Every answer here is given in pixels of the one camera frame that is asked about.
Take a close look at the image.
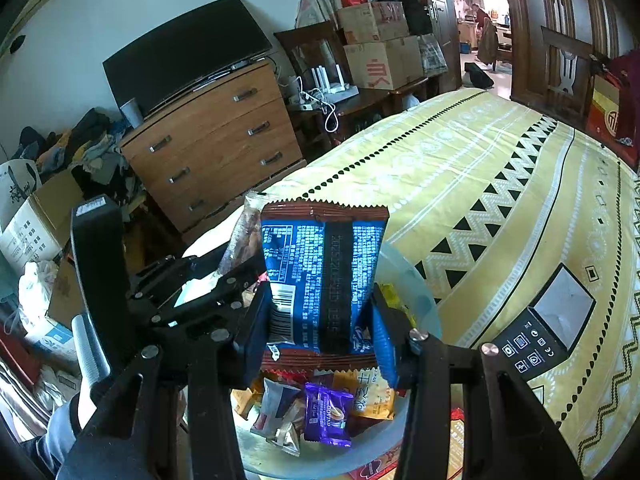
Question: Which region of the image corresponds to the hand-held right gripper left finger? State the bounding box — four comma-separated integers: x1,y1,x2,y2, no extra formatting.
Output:
57,289,271,480

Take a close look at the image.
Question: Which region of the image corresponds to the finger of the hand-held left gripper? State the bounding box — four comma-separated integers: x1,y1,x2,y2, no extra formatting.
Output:
127,254,266,307
152,279,266,342

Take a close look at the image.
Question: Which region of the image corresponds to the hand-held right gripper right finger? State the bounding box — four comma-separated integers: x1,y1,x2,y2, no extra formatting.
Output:
372,294,586,480

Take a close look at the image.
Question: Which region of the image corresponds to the yellow orange snack packet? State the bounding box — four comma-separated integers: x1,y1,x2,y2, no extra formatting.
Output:
332,369,396,421

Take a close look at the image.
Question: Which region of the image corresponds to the clear plastic container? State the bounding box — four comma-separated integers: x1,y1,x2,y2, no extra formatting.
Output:
182,204,444,480

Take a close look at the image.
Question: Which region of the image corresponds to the clear packet of fried snacks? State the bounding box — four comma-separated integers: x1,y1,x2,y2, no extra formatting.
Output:
219,192,264,282

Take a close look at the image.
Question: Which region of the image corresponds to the purple snack packet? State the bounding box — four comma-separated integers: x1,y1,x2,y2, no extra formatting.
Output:
303,382,354,447

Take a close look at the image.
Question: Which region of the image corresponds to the blue snack packet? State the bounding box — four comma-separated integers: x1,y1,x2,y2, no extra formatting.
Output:
259,199,391,374

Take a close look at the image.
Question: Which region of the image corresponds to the white snack packet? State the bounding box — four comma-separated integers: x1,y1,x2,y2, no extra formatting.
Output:
249,377,304,457

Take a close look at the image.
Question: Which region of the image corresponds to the white printed cardboard box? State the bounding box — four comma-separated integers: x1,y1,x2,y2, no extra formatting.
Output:
0,167,87,277

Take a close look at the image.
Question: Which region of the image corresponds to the heap of dark clothes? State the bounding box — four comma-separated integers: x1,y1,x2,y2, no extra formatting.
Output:
14,107,147,202

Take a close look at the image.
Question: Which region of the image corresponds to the wooden dresser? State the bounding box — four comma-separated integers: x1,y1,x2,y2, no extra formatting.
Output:
119,59,307,234

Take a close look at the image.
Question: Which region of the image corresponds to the grey cup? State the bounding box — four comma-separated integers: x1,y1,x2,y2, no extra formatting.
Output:
119,98,146,129

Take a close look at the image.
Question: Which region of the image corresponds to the black box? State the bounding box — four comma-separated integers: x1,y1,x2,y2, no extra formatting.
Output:
492,262,599,377

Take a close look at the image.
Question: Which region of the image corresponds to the black television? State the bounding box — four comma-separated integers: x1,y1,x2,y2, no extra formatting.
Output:
102,0,274,119

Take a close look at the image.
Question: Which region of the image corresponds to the white router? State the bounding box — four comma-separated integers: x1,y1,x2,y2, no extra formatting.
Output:
309,62,359,99

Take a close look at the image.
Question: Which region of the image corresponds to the large cardboard box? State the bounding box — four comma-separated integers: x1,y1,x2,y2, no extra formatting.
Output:
343,36,427,92

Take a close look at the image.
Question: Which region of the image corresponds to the small cardboard box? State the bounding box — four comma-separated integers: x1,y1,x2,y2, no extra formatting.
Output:
337,2,411,44

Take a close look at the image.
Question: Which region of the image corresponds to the white door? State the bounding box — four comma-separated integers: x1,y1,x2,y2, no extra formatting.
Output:
414,0,464,92

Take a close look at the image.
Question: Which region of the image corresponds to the red yellow gift bag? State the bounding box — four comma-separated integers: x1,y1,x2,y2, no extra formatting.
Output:
587,72,640,157

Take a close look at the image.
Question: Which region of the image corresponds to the dark wooden chair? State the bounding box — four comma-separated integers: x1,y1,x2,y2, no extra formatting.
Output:
541,25,602,127

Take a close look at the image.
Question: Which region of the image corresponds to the black bag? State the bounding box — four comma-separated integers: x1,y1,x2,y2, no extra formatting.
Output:
399,0,434,37

